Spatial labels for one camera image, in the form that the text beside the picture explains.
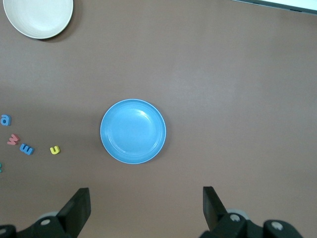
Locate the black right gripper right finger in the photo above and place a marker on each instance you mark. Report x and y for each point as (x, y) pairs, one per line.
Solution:
(215, 215)

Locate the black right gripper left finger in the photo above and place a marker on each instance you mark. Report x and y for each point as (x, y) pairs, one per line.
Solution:
(71, 215)

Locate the yellow foam letter u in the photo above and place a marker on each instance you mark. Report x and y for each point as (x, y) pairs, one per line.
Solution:
(52, 150)

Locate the blue foam lowercase m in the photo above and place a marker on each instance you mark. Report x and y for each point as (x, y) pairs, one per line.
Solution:
(26, 148)

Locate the red foam letter w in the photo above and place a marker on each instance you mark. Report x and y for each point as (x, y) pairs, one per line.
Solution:
(15, 138)

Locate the blue plate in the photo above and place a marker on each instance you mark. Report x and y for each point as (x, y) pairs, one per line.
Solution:
(133, 131)

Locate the blue foam letter a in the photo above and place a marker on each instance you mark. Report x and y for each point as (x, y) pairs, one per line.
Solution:
(10, 121)

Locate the beige plate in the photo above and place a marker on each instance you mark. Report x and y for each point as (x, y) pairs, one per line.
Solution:
(37, 17)

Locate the white table edge rail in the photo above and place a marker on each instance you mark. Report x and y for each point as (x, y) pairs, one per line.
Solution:
(284, 3)

